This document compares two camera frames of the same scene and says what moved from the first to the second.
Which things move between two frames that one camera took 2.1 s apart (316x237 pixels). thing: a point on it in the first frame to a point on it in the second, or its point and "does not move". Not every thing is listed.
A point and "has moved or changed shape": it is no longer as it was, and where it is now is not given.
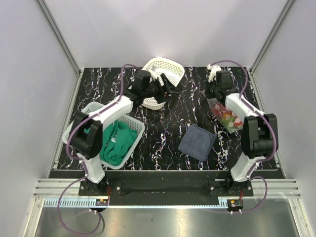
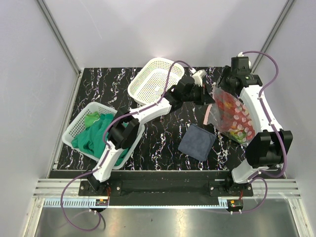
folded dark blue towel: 197,142 does not move
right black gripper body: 211,89 to 225,80
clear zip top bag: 230,120 has moved or changed shape
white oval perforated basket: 174,71 does not move
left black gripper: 164,91 to 204,99
